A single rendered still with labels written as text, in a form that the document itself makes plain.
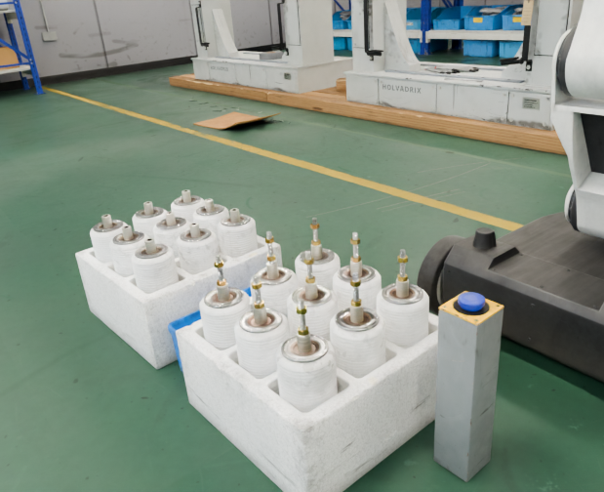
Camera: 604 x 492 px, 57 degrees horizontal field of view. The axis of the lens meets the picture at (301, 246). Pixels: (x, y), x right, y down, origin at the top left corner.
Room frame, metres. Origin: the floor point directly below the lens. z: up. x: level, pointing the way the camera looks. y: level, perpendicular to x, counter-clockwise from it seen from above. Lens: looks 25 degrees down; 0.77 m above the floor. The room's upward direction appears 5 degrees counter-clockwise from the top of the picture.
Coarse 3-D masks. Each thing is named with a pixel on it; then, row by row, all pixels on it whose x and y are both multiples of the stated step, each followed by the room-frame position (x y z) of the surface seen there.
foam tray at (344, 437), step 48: (192, 336) 0.92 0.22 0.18; (432, 336) 0.86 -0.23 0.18; (192, 384) 0.92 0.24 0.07; (240, 384) 0.77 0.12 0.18; (384, 384) 0.75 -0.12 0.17; (432, 384) 0.83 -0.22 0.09; (240, 432) 0.79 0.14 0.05; (288, 432) 0.67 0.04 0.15; (336, 432) 0.68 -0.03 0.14; (384, 432) 0.75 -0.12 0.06; (288, 480) 0.68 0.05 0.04; (336, 480) 0.68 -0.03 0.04
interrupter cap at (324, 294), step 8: (304, 288) 0.94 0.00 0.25; (320, 288) 0.94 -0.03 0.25; (328, 288) 0.93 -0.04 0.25; (296, 296) 0.91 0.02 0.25; (304, 296) 0.92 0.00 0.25; (320, 296) 0.91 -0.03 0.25; (328, 296) 0.90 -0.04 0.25; (304, 304) 0.88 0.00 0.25; (312, 304) 0.88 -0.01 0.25; (320, 304) 0.88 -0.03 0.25
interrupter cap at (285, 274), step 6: (264, 270) 1.03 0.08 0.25; (282, 270) 1.02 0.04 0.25; (288, 270) 1.02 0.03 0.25; (264, 276) 1.01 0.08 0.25; (282, 276) 1.00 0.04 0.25; (288, 276) 0.99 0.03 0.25; (264, 282) 0.97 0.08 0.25; (270, 282) 0.98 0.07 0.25; (276, 282) 0.97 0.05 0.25; (282, 282) 0.97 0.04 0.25
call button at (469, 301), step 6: (462, 294) 0.74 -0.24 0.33; (468, 294) 0.74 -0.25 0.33; (474, 294) 0.74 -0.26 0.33; (462, 300) 0.73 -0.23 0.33; (468, 300) 0.73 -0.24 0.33; (474, 300) 0.72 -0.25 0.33; (480, 300) 0.72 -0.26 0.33; (462, 306) 0.72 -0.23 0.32; (468, 306) 0.71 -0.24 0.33; (474, 306) 0.71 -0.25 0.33; (480, 306) 0.71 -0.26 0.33
